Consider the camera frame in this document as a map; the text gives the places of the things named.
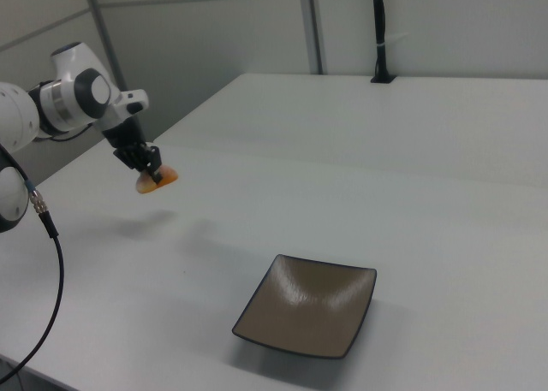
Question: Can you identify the black pole with base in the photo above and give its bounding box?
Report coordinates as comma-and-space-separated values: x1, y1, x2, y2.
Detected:
369, 0, 397, 85

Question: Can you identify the upright grey partition post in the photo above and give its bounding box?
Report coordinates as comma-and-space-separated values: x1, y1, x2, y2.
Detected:
296, 0, 325, 76

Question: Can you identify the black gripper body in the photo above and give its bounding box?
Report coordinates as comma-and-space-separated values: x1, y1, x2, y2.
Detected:
100, 116, 150, 170

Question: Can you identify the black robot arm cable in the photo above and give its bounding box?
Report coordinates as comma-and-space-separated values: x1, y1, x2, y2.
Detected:
0, 124, 93, 382

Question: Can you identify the square brown ceramic plate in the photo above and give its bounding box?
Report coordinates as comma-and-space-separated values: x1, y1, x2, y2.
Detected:
231, 253, 378, 360

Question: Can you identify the orange sugared bread piece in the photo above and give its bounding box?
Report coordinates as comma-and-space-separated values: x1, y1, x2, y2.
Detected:
134, 164, 180, 195

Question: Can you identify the white cable tie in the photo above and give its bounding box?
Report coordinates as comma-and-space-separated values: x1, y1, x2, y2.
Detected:
375, 33, 408, 49

